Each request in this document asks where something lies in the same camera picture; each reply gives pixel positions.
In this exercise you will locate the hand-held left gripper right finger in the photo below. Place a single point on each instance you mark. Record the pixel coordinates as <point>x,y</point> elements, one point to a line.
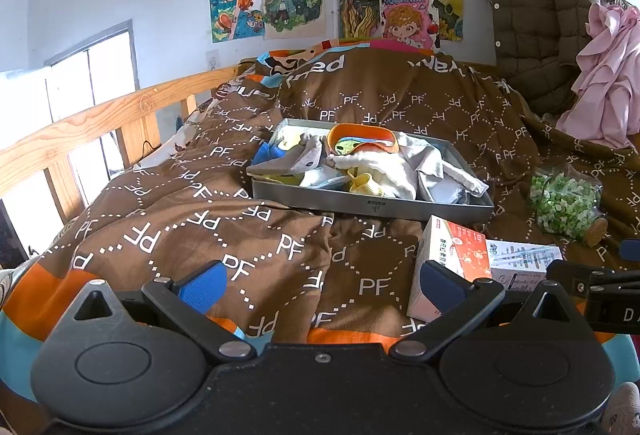
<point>440,287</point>

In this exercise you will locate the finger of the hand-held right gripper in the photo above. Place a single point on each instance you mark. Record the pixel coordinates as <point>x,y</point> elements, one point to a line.
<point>631,251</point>
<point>575,277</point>

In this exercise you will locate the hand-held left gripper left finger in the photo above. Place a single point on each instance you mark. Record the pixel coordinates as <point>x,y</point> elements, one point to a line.
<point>202,287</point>

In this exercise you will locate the white sock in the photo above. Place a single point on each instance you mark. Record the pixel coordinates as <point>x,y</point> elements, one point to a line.
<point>467,182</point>

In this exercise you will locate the cream towel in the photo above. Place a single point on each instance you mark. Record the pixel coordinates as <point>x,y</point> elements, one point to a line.
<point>390,175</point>

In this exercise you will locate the yellow sock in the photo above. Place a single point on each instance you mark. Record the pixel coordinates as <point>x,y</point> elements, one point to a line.
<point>364,186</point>

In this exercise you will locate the grey metal tray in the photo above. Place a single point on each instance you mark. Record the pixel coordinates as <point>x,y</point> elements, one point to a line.
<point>325,202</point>

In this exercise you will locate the grey fabric pouch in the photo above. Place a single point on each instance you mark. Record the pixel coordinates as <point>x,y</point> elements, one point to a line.
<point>295,160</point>

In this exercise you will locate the orange bowl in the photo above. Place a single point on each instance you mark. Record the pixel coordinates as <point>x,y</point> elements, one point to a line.
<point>345,132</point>

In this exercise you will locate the white and orange box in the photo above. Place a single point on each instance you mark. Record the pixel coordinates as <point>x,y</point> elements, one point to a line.
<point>460,250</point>

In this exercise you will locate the white box with blue print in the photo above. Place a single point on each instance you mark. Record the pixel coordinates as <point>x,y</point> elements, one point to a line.
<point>520,260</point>

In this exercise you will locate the jar of green candies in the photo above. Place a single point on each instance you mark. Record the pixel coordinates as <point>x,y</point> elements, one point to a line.
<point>560,205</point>

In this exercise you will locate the white printed bedsheet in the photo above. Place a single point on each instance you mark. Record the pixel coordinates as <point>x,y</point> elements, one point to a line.
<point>182,135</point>

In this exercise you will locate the pink garment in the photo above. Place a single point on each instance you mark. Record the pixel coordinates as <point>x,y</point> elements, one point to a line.
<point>610,75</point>

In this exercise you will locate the brown printed blanket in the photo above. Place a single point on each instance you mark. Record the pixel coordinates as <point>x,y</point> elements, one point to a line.
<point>375,85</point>

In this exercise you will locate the magenta pillow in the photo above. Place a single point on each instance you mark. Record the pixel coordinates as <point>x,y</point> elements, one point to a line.
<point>400,45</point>

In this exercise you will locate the window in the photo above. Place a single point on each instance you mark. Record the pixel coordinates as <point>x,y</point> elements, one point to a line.
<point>105,60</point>

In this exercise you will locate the olive quilted jacket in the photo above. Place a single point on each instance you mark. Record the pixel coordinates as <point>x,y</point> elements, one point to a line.
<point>540,15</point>

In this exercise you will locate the wooden bed rail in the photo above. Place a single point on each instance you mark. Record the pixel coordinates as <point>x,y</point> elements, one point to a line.
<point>100,112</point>

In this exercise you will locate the pink boy portrait wall drawing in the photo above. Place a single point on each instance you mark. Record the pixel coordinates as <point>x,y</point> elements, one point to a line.
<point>410,17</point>

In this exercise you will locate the green and yellow wall drawing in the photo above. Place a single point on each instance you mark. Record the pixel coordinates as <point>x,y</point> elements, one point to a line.
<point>450,15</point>

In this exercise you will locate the swimming girl wall drawing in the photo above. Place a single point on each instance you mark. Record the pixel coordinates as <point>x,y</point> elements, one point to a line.
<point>235,0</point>

